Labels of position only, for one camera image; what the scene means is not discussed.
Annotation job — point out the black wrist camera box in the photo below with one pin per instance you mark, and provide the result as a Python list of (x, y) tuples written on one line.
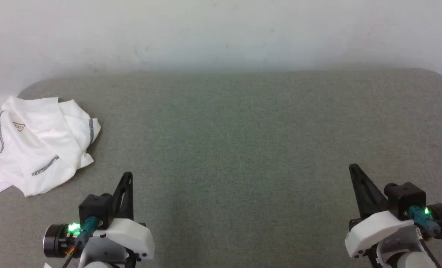
[(96, 206), (405, 197)]

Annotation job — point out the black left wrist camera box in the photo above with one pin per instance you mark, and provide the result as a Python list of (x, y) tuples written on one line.
[(96, 206)]

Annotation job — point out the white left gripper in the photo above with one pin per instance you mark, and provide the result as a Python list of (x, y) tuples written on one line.
[(131, 234)]

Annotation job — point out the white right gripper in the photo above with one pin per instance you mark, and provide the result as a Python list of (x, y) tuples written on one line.
[(373, 229)]

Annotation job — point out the white garment with grey stitching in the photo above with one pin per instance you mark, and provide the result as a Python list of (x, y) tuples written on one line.
[(38, 145)]

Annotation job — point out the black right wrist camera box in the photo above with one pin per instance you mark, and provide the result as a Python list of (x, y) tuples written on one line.
[(405, 197)]

